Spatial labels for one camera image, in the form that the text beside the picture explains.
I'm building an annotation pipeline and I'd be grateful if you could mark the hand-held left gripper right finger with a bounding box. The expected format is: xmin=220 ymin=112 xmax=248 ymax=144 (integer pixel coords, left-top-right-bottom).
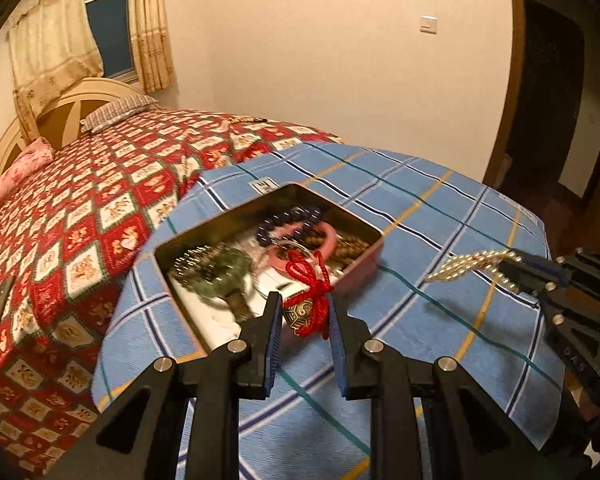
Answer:
xmin=327 ymin=294 xmax=538 ymax=480

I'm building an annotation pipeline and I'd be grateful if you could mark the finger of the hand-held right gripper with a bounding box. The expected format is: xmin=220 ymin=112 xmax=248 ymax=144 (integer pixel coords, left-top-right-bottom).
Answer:
xmin=499 ymin=260 xmax=573 ymax=327
xmin=509 ymin=247 xmax=600 ymax=283

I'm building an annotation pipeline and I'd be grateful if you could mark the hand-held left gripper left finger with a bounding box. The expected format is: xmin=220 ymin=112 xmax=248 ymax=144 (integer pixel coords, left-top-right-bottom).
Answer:
xmin=80 ymin=290 xmax=285 ymax=480

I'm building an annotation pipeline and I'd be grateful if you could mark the red cord brass pendant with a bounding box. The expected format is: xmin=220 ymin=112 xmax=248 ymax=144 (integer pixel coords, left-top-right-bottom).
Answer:
xmin=280 ymin=247 xmax=336 ymax=341

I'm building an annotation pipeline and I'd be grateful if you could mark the silver bangle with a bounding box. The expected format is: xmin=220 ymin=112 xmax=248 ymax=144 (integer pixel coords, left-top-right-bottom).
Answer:
xmin=252 ymin=240 xmax=321 ymax=283

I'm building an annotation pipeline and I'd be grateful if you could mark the pearl bracelet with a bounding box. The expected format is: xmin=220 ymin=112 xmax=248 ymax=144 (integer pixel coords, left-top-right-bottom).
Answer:
xmin=425 ymin=249 xmax=523 ymax=293

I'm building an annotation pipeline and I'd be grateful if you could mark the green jade pendant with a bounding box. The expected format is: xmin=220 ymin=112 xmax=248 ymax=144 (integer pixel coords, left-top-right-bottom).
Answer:
xmin=190 ymin=245 xmax=255 ymax=301

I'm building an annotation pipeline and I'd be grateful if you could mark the pink tin box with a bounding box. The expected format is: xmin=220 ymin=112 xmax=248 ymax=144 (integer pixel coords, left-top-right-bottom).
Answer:
xmin=154 ymin=183 xmax=385 ymax=356

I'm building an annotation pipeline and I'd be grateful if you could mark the pink bangle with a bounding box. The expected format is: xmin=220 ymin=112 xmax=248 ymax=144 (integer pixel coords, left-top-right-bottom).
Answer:
xmin=267 ymin=222 xmax=338 ymax=273

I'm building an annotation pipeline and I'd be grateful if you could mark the dark purple bead bracelet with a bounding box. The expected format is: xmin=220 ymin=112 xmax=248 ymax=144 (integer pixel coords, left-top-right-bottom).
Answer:
xmin=256 ymin=207 xmax=326 ymax=248

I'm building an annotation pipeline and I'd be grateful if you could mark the gold bead bracelet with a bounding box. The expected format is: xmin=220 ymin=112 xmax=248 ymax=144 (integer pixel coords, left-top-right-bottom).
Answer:
xmin=170 ymin=245 xmax=221 ymax=281

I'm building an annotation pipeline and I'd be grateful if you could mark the dark brown pendant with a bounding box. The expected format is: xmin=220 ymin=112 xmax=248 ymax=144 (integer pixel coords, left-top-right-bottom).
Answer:
xmin=225 ymin=295 xmax=253 ymax=323

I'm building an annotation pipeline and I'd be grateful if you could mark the blue plaid tablecloth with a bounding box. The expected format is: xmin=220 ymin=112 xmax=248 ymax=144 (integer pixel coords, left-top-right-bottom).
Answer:
xmin=91 ymin=142 xmax=568 ymax=480

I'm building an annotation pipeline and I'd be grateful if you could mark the dark door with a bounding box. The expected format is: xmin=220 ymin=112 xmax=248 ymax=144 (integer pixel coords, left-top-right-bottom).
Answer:
xmin=522 ymin=0 xmax=600 ymax=198

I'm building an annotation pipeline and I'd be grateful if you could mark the red patterned bedspread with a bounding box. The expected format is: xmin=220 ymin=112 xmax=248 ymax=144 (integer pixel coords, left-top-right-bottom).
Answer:
xmin=0 ymin=108 xmax=343 ymax=478

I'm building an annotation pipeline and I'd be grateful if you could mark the striped pillow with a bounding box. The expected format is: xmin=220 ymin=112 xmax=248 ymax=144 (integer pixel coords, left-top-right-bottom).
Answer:
xmin=80 ymin=95 xmax=160 ymax=134

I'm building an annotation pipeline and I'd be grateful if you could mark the grey flat bar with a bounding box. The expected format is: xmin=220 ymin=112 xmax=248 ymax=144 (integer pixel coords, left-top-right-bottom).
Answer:
xmin=0 ymin=275 xmax=17 ymax=337

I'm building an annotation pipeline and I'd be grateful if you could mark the pink pillow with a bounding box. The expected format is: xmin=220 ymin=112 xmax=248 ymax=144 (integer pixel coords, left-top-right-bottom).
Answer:
xmin=0 ymin=137 xmax=55 ymax=206

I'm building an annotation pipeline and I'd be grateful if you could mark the cream wooden headboard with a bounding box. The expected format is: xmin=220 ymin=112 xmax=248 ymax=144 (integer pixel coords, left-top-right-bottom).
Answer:
xmin=0 ymin=77 xmax=146 ymax=226

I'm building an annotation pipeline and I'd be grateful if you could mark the narrow beige curtain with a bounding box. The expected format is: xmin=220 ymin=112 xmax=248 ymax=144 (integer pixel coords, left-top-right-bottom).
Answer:
xmin=129 ymin=0 xmax=177 ymax=93

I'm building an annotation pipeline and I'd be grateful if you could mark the window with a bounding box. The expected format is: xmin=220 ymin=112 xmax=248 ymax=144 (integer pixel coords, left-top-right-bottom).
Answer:
xmin=82 ymin=0 xmax=138 ymax=81

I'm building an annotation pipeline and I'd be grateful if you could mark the wide beige lace curtain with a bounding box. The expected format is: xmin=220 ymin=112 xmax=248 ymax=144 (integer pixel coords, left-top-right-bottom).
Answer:
xmin=7 ymin=0 xmax=105 ymax=141

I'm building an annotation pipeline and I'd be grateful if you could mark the brown bead bracelet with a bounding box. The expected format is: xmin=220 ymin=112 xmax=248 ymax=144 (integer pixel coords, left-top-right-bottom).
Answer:
xmin=300 ymin=230 xmax=373 ymax=268

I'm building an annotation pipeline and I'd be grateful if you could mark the wooden door frame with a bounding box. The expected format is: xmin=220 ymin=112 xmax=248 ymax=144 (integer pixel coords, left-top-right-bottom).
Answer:
xmin=481 ymin=0 xmax=527 ymax=188

